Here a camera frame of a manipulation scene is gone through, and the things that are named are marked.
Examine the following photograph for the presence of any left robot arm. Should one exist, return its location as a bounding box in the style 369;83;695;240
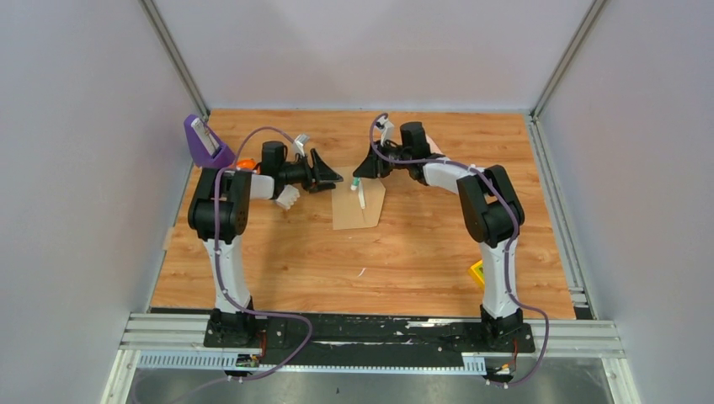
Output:
188;141;344;348

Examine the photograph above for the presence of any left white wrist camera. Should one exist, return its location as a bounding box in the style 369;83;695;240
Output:
292;133;310;157

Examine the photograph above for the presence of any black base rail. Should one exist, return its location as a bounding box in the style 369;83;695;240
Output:
202;309;536;369

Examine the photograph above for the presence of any pink cylindrical tube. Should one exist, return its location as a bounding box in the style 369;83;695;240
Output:
426;136;444;156

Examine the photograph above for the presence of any beige letter paper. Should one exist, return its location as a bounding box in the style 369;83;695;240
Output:
357;186;366;210

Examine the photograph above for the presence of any yellow toy block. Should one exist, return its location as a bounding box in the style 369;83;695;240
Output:
467;260;485;290

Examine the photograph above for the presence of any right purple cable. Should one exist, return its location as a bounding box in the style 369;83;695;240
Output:
369;113;551;389

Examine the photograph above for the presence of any blue white toy block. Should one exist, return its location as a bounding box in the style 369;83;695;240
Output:
274;185;301;210

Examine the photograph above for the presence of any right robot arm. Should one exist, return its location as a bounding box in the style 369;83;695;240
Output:
353;114;527;352

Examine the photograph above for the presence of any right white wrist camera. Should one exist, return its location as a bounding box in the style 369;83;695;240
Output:
376;117;394;146

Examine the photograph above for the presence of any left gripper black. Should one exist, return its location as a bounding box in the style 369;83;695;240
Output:
279;150;344;195

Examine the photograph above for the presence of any brown paper envelope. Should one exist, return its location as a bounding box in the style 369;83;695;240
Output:
331;179;386;230

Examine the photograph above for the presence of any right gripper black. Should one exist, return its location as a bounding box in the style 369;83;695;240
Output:
355;141;413;179

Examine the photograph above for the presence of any purple cable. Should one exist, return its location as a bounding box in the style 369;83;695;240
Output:
211;125;315;383
369;113;551;389

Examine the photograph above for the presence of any purple holder stand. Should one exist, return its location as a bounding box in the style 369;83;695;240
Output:
184;114;235;169

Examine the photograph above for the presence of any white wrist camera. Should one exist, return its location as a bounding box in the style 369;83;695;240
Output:
292;133;310;157
376;117;394;146

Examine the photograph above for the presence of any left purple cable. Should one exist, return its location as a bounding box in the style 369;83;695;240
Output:
211;125;315;383

